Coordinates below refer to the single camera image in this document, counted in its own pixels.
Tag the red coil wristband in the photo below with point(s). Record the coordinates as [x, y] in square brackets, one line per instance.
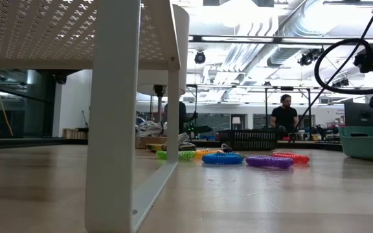
[298, 158]

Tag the purple coil wristband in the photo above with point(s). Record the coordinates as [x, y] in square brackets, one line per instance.
[269, 161]

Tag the dark computer monitor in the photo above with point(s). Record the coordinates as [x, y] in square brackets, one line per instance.
[358, 115]

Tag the teal plastic bin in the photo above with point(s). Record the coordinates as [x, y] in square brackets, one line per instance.
[368, 145]

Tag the black ceiling spotlight cluster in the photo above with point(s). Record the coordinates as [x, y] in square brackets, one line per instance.
[309, 57]

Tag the person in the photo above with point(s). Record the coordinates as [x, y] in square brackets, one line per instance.
[284, 118]
[186, 116]

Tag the black mesh basket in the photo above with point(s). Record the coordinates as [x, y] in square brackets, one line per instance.
[251, 139]

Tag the black overhead rig bar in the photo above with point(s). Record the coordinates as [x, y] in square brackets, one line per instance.
[254, 39]

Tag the small white lamp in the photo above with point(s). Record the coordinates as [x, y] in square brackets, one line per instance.
[236, 120]

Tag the blue coil wristband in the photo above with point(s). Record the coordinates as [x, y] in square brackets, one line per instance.
[222, 158]

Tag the orange-yellow coil wristband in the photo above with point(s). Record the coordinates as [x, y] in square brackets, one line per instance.
[206, 152]

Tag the green coil wristband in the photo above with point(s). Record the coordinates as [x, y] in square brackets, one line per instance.
[186, 155]

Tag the white perforated metal shelf riser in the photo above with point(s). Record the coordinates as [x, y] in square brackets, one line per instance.
[113, 129]

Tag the wooden slat crate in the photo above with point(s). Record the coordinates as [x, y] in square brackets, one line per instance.
[74, 133]

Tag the black background rig frame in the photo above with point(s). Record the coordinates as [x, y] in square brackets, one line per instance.
[309, 100]

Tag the black aluminium table frame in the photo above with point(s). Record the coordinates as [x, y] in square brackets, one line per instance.
[303, 145]

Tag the round black overhead camera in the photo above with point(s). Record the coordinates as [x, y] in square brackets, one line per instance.
[200, 57]

